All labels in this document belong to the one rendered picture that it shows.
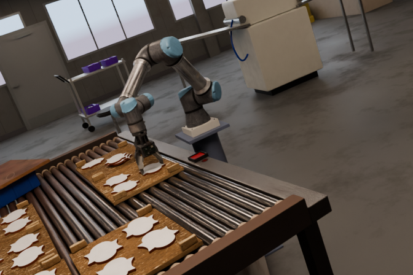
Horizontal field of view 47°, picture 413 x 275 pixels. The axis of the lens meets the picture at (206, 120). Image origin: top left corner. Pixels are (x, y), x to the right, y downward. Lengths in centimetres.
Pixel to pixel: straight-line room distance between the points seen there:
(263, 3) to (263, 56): 70
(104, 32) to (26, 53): 183
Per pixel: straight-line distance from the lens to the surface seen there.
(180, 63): 256
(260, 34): 645
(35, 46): 1156
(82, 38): 1167
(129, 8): 1191
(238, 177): 191
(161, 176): 217
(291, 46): 665
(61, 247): 196
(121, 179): 232
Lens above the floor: 164
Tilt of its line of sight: 15 degrees down
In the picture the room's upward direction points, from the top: 20 degrees counter-clockwise
